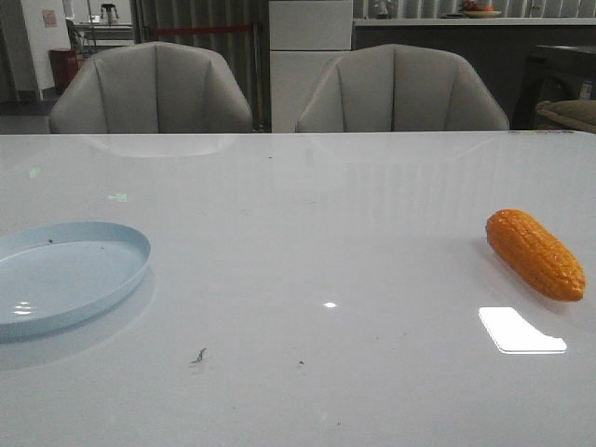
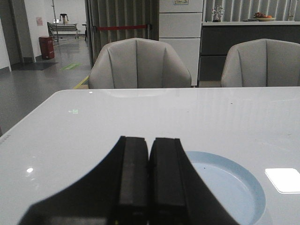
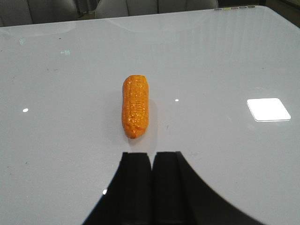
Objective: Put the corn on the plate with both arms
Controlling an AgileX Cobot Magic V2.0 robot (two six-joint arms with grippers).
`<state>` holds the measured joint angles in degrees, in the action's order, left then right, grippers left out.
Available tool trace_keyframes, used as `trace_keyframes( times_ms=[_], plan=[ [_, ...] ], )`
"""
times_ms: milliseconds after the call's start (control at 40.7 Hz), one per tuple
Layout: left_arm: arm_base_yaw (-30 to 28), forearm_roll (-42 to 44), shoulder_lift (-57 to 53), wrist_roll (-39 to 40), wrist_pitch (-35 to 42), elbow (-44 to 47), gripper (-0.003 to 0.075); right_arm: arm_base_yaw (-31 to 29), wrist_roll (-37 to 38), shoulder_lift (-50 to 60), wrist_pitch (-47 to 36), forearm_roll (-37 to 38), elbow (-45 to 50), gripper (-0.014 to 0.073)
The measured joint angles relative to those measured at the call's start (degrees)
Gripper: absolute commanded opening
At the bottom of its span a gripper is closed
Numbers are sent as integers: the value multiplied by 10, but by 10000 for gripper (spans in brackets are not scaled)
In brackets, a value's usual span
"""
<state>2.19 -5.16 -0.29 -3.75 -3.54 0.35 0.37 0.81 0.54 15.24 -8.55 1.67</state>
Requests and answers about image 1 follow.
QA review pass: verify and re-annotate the orange toy corn cob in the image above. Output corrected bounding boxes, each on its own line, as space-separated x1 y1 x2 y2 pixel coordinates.
485 209 587 302

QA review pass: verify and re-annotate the left grey upholstered chair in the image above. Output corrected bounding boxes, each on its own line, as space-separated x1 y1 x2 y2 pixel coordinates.
49 42 252 134

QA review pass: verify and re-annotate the fruit bowl on counter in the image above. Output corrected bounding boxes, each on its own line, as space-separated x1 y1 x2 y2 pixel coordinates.
458 0 502 19

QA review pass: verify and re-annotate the background desk with kettle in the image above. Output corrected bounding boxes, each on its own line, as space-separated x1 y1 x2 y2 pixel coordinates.
63 0 134 50

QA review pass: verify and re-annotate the right grey upholstered chair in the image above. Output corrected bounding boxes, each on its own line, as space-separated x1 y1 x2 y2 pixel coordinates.
295 44 508 133

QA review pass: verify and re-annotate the grey counter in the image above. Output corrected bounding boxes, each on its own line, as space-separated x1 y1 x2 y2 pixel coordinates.
352 18 595 129

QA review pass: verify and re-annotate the red box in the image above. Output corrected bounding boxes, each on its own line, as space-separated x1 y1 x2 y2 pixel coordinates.
48 48 79 94

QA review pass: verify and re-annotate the grey upholstered chair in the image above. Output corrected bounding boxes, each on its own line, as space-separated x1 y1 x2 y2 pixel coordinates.
295 44 508 133
49 42 252 134

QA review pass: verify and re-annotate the light blue round plate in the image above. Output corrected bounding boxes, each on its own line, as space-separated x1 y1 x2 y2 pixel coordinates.
1 222 152 342

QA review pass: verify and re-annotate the red barrier belt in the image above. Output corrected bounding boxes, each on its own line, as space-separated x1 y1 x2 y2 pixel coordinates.
151 24 253 36

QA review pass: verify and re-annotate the tan cushion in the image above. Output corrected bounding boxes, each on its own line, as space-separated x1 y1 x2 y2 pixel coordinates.
535 100 595 133

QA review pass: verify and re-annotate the white cabinet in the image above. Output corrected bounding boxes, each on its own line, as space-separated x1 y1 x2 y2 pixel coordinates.
269 1 353 133

